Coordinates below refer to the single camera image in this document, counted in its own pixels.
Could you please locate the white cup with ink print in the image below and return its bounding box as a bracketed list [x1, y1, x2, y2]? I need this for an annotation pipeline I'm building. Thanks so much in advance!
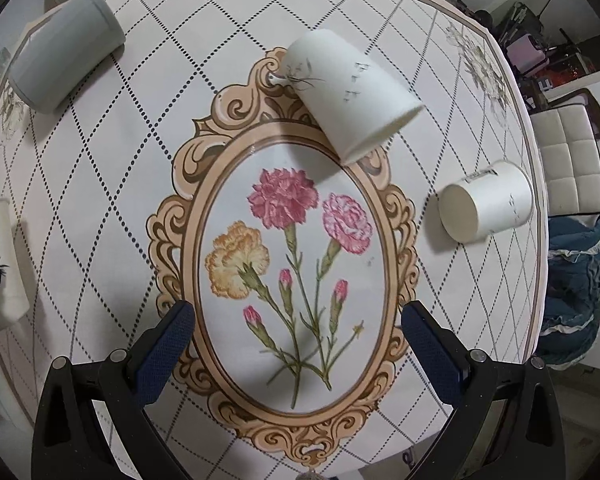
[0, 196, 31, 334]

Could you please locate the small white paper cup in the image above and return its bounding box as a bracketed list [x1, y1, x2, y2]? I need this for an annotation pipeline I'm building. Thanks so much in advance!
[438, 160, 534, 244]

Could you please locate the large white paper cup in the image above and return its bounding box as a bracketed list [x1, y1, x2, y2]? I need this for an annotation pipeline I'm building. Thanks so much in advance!
[282, 29, 424, 166]

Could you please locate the grey cylindrical cup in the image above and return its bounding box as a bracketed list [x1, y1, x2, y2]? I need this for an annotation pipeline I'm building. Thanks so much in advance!
[8, 0, 125, 114]

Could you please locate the teal ruffled cloth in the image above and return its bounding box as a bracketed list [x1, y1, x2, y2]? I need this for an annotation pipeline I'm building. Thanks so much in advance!
[535, 214, 600, 370]

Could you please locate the white padded chair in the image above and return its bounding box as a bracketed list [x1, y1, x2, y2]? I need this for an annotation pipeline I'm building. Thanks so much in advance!
[531, 88, 600, 217]

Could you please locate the pink suitcase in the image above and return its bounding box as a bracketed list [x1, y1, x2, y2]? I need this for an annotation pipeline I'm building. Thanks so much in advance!
[506, 34, 548, 77]

